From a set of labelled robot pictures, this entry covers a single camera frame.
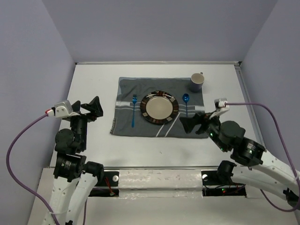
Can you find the grey striped cloth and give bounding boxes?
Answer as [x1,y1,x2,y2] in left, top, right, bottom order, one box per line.
[110,77,208,139]

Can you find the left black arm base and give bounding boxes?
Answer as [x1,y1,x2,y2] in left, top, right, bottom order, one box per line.
[89,171,120,197]

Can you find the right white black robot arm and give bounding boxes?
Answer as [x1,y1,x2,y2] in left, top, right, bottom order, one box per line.
[180,112,300,211]

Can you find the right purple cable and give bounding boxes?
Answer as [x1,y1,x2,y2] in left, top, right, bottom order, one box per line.
[226,102,300,212]

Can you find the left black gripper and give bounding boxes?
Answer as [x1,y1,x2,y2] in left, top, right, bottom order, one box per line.
[70,95,103,149]

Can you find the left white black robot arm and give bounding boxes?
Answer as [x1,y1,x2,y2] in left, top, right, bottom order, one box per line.
[42,96,104,225]

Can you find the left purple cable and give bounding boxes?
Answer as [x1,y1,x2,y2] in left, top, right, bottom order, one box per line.
[6,113,118,225]

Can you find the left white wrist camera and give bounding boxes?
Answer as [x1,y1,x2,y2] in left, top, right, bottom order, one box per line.
[45,100,80,119]

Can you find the blue metal fork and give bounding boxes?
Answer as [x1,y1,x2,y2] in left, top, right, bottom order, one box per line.
[131,94,137,128]

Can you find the purple white cup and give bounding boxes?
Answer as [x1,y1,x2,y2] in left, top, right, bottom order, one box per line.
[189,72,205,92]

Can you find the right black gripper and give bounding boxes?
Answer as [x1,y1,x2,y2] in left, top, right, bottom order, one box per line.
[179,110,228,152]

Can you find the blue metal spoon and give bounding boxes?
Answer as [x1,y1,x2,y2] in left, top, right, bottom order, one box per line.
[182,93,190,117]

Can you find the purple cable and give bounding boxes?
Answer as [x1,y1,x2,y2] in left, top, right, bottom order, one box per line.
[226,102,300,212]
[6,113,118,225]

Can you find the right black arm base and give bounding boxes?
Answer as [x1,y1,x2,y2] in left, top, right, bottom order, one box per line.
[202,160,247,197]

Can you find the dark rimmed dinner plate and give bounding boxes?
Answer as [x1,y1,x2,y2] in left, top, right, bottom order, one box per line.
[140,90,179,125]

